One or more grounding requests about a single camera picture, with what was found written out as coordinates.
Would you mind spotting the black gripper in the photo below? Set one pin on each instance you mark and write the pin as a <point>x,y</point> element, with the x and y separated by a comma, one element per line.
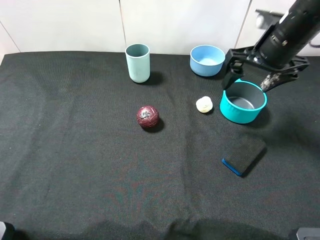
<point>270,54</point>

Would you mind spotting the teal saucepan with handle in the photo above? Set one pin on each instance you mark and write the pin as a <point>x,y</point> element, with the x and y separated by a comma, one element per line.
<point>242,102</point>

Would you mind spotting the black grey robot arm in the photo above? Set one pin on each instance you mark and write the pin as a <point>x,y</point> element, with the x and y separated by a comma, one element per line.
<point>300,24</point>

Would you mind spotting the blue bowl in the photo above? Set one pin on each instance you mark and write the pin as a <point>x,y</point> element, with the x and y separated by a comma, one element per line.
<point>206,60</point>

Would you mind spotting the cream white small toy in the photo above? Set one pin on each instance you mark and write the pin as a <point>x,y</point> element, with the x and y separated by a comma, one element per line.
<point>204,104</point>

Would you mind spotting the black blue sponge block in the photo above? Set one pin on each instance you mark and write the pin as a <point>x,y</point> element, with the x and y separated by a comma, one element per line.
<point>243,154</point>

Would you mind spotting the dark red ball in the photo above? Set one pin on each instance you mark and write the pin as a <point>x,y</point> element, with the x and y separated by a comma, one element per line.
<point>147,116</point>

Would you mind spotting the light teal tall cup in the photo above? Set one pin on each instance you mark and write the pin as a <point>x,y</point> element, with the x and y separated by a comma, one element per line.
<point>138,62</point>

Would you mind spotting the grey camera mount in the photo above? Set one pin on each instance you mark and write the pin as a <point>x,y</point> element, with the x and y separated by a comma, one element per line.
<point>266,18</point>

